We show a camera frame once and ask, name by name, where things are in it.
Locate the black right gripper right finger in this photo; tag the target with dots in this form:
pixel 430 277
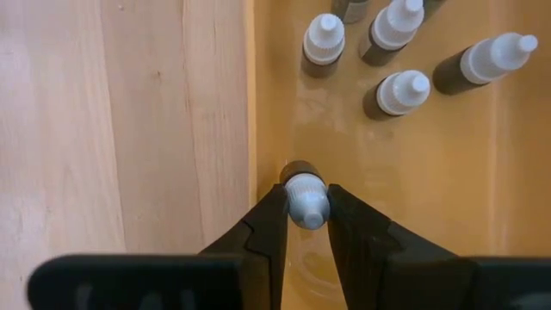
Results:
pixel 366 258

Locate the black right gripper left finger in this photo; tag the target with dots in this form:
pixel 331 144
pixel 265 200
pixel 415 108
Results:
pixel 258 241

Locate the yellow plastic basket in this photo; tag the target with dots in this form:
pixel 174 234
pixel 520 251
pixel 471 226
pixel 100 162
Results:
pixel 430 172

